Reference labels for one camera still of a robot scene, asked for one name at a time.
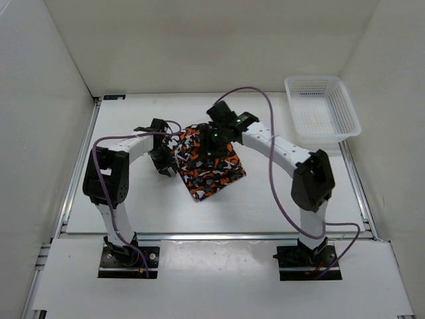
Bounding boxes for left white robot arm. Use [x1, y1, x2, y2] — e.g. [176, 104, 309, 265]
[82, 118, 177, 268]

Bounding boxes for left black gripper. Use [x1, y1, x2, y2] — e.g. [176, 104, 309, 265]
[148, 144, 177, 177]

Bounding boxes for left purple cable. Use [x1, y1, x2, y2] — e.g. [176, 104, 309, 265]
[92, 120, 183, 279]

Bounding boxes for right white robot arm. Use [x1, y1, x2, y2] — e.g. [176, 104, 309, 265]
[205, 101, 335, 266]

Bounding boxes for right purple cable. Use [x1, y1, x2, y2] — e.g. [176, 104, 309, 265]
[214, 86, 361, 280]

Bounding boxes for white plastic basket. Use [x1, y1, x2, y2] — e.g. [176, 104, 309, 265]
[284, 75, 361, 146]

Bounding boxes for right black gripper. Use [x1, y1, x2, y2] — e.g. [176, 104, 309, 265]
[198, 125, 229, 160]

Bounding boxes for camouflage patterned shorts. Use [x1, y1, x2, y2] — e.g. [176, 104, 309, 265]
[163, 123, 246, 201]

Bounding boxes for purple cable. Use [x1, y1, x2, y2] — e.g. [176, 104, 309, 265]
[92, 120, 183, 279]
[214, 86, 361, 280]

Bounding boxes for left aluminium side rail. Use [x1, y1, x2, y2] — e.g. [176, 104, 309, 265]
[20, 97, 103, 318]

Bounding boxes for aluminium front rail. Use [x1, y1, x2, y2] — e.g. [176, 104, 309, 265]
[58, 231, 374, 241]

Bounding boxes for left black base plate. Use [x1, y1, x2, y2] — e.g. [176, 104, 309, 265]
[98, 236, 160, 279]

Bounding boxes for dark blue label sticker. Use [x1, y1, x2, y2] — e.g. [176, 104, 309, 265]
[103, 94, 126, 100]

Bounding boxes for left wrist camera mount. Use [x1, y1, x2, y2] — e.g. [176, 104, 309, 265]
[133, 118, 169, 134]

